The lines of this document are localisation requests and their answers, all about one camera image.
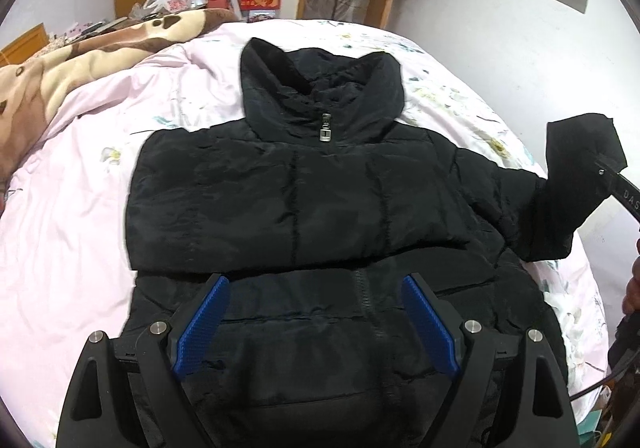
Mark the black puffer jacket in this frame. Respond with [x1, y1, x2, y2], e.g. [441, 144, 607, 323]
[125, 39, 627, 447]

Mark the person's right hand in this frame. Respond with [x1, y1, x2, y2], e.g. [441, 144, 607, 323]
[622, 240, 640, 316]

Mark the pink floral bed sheet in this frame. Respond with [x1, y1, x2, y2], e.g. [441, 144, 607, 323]
[0, 17, 609, 448]

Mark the brown dog pattern blanket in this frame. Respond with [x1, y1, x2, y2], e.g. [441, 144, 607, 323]
[0, 8, 238, 185]

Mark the wooden headboard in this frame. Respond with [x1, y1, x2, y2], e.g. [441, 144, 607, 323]
[0, 24, 49, 67]

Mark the white plastic bag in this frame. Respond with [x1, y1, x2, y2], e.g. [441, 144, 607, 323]
[129, 0, 192, 19]

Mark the small pink box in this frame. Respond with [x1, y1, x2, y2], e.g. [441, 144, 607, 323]
[207, 0, 230, 10]

